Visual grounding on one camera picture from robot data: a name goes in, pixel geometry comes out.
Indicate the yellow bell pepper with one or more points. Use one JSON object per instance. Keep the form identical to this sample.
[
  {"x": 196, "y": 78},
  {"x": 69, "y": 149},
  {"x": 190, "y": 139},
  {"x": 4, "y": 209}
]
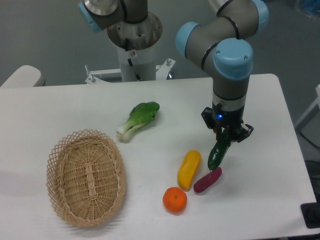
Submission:
[{"x": 188, "y": 169}]

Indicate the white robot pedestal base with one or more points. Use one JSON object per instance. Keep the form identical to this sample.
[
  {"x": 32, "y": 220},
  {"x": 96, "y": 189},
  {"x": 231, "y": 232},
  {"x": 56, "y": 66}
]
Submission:
[{"x": 135, "y": 44}]

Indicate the black device at edge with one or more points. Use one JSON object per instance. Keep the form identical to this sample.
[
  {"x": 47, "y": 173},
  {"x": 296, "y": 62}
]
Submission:
[{"x": 311, "y": 214}]

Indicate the green bok choy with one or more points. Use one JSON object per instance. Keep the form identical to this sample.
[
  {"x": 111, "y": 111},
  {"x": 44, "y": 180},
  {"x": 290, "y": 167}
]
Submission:
[{"x": 140, "y": 116}]

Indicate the woven wicker basket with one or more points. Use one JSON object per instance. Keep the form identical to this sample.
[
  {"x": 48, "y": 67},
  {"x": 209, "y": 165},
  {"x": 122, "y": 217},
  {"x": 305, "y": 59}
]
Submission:
[{"x": 85, "y": 178}]

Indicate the white chair armrest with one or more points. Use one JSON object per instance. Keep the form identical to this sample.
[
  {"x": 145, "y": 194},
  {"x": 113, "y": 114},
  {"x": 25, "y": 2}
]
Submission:
[{"x": 25, "y": 76}]

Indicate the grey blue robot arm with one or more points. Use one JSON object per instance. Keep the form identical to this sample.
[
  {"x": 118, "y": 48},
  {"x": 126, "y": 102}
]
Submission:
[{"x": 219, "y": 48}]

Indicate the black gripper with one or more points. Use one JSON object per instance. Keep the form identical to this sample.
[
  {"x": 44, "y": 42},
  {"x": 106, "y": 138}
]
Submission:
[{"x": 218, "y": 119}]

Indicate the orange tangerine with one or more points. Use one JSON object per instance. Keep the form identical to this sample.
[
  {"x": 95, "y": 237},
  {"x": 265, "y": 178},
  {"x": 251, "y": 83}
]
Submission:
[{"x": 175, "y": 200}]

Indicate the dark green cucumber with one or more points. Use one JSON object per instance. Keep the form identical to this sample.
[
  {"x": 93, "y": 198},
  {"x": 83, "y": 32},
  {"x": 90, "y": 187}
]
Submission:
[{"x": 218, "y": 152}]

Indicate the white furniture at right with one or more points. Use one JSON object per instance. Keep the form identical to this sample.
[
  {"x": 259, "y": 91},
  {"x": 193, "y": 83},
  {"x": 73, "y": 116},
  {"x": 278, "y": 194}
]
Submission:
[{"x": 309, "y": 113}]

